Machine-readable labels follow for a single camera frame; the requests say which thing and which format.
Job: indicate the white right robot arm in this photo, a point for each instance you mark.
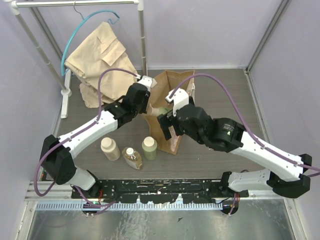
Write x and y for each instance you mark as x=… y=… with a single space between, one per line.
x=282 y=172

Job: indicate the amber clear bottle white cap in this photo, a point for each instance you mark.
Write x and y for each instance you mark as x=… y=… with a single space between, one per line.
x=132 y=158

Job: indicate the beige cargo shorts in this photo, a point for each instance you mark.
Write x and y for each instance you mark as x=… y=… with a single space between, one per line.
x=100 y=51

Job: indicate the white slotted cable duct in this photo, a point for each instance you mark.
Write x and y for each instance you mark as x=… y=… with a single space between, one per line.
x=80 y=206

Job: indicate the brown canvas tote bag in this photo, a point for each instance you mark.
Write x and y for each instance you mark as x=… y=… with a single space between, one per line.
x=166 y=81

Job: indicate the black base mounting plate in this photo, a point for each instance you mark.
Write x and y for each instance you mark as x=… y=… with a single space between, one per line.
x=160 y=191

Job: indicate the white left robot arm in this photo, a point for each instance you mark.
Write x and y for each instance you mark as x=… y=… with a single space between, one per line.
x=58 y=153

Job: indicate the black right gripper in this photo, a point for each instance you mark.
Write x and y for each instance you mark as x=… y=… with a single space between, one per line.
x=165 y=120

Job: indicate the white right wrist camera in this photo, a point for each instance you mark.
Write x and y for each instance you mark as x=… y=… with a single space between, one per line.
x=179 y=98

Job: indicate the light green lotion bottle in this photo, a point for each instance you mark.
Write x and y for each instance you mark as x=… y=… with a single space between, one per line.
x=157 y=111

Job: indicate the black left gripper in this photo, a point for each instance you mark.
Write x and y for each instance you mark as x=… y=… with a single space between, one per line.
x=145 y=100

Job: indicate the green bottle with beige cap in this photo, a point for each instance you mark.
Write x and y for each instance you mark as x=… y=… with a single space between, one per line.
x=149 y=146

